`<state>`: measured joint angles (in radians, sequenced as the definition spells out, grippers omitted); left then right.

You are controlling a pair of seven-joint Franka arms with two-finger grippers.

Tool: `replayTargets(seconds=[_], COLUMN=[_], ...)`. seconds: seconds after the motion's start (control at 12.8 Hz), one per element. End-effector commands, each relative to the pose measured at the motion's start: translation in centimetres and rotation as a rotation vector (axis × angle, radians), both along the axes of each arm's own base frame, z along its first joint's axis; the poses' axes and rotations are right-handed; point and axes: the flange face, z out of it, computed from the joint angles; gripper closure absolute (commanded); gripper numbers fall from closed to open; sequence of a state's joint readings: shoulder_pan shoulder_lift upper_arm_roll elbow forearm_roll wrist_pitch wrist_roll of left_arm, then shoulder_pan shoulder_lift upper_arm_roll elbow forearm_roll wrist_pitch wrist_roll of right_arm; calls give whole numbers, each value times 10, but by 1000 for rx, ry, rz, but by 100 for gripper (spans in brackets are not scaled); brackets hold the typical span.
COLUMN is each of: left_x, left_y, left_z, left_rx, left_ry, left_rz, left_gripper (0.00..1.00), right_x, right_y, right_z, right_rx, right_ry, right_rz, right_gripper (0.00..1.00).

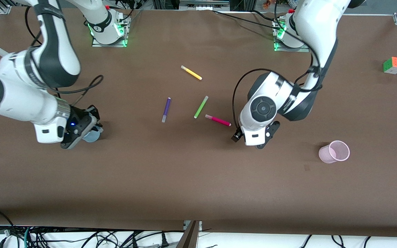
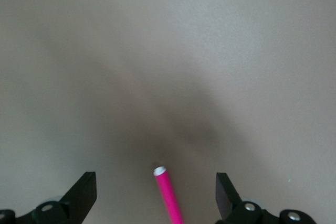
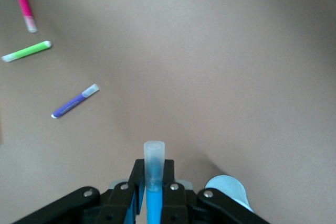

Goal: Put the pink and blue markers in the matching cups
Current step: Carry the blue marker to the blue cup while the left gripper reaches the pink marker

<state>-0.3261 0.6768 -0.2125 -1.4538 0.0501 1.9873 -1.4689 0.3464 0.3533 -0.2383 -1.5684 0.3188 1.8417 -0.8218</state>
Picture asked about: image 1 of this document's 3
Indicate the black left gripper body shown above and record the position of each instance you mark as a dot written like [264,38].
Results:
[235,138]

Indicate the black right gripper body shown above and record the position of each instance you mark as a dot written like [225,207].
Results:
[81,119]

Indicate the pink marker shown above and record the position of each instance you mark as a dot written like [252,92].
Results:
[218,120]

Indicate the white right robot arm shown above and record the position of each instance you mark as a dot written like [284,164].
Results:
[19,100]

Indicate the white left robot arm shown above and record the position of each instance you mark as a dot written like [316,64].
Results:
[319,27]

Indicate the translucent blue plastic cup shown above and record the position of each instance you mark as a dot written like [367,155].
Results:
[91,137]

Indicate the green marker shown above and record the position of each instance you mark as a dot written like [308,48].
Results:
[201,107]

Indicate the brown table cover sheet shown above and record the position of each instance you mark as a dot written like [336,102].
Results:
[198,172]

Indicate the purple marker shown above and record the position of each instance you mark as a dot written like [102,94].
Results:
[166,109]

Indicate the yellow marker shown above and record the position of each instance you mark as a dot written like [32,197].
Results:
[191,72]

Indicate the translucent pink plastic cup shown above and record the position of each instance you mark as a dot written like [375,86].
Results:
[333,153]

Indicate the black power plug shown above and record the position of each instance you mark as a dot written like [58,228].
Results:
[165,241]

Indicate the silver metal box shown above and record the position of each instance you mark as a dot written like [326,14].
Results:
[203,4]

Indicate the colourful puzzle cube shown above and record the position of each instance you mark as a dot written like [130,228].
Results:
[394,65]

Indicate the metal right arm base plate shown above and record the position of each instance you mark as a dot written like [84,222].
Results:
[97,44]

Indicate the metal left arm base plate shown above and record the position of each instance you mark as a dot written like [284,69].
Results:
[278,48]

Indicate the aluminium frame post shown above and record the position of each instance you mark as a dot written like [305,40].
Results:
[189,237]

